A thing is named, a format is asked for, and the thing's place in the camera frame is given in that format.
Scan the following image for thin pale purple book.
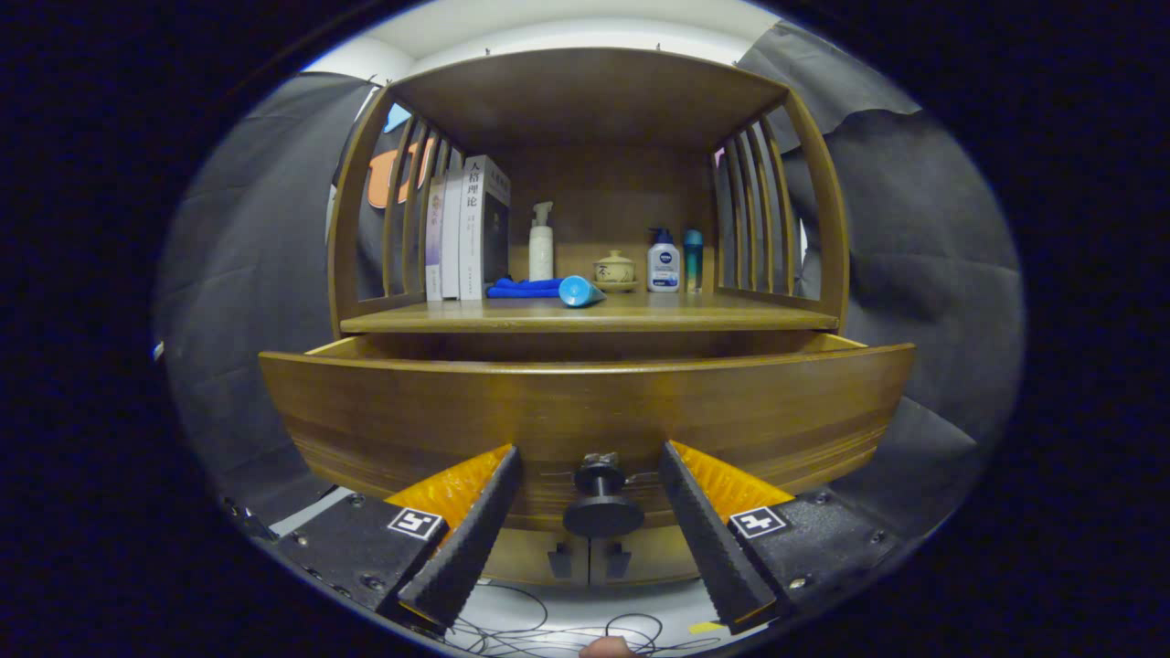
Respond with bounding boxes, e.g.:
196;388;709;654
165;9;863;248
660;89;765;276
424;178;448;302

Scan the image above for beige lidded teacup with saucer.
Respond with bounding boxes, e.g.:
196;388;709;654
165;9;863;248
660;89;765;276
592;250;638;293

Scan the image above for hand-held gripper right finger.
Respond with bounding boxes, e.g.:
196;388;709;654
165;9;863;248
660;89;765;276
658;440;901;636

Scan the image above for white pump bottle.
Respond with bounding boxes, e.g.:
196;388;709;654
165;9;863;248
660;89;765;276
528;201;556;282

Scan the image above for thick white book dark cover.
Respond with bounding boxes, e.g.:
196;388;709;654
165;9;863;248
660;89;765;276
460;155;512;301

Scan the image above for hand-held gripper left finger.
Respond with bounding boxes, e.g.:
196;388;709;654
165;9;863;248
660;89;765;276
274;444;524;633

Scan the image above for thin white book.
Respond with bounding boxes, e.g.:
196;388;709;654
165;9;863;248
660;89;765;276
441;169;468;300

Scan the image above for blue cosmetic tube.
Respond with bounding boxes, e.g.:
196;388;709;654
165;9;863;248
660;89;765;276
558;275;607;309

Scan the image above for wooden countertop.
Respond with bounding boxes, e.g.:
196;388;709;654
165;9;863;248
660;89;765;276
340;291;840;334

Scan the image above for thin black floor cables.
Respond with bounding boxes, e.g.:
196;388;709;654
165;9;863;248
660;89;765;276
439;580;732;658

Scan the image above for blue folded cloth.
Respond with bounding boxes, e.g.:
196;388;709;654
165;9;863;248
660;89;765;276
485;277;563;300

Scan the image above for white lotion bottle blue cap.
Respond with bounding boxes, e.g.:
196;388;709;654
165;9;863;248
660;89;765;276
646;228;682;293

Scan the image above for wooden drawer with black knob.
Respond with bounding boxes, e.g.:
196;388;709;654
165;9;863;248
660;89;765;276
259;332;917;538

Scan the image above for wooden cabinet with slatted shelf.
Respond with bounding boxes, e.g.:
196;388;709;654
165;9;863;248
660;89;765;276
326;48;851;586

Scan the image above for wooden cabinet door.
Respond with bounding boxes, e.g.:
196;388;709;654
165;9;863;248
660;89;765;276
483;528;593;586
590;525;707;586

